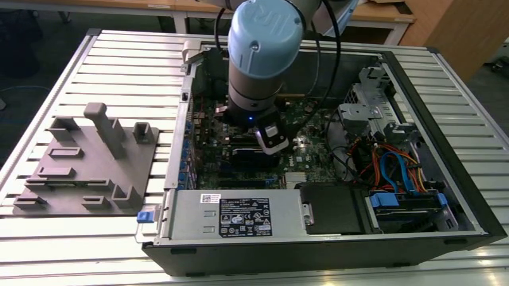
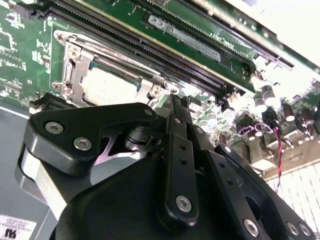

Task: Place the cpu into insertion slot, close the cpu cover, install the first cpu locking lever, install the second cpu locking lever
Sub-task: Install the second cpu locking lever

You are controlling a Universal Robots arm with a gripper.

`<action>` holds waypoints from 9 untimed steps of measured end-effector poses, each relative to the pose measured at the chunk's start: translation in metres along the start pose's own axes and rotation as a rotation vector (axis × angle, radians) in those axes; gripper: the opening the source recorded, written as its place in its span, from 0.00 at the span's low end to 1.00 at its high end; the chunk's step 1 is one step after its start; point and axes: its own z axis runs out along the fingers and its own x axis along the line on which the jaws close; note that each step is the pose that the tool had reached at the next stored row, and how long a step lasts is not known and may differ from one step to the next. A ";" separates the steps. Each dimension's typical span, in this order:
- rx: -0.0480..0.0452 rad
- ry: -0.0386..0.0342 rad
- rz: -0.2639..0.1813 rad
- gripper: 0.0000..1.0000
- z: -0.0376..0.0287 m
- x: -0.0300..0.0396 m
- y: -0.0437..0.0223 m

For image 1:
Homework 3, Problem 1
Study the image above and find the black expansion slot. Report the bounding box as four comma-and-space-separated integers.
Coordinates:
216, 183, 272, 190
216, 178, 276, 185

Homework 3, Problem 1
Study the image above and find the green motherboard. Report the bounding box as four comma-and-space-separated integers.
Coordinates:
190, 98, 347, 190

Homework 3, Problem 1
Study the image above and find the small silver heat sink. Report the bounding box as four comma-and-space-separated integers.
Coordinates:
283, 172, 310, 184

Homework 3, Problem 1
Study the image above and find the grey metal drive cage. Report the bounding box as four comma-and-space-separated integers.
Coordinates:
337, 67, 425, 144

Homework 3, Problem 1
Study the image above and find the silver power supply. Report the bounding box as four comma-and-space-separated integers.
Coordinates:
158, 188, 315, 241

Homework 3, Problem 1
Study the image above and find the black drive box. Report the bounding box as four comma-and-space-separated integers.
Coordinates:
295, 182, 383, 237

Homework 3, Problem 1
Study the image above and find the grey parts rack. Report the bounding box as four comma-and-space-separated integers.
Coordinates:
11, 102, 162, 216

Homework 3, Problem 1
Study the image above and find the hard disk in blue carrier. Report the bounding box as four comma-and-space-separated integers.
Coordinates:
366, 191, 449, 235

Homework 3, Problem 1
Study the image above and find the black PC case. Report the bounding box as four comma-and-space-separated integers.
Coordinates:
140, 40, 506, 276

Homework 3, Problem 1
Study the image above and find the wooden cabinet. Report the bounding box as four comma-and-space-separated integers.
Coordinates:
399, 0, 509, 82

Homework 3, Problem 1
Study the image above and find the black chair base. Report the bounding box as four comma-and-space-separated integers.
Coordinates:
482, 41, 509, 73

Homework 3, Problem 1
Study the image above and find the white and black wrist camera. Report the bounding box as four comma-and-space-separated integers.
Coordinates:
254, 114, 290, 156

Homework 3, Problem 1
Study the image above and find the black wire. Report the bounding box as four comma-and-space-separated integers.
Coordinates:
325, 117, 369, 183

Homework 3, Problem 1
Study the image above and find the pale grey case handle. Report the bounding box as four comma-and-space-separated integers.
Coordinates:
182, 40, 202, 65

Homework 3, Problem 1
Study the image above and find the blue wire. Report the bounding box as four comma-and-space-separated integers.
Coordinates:
378, 151, 419, 196

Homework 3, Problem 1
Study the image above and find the orange wire bundle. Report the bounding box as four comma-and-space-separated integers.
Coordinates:
369, 142, 437, 194

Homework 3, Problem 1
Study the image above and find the wooden desk white frame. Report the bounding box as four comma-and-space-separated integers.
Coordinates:
174, 0, 417, 46
0, 0, 188, 34

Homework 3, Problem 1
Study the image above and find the blue floor cable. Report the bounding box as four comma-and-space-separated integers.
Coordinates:
0, 85, 53, 94

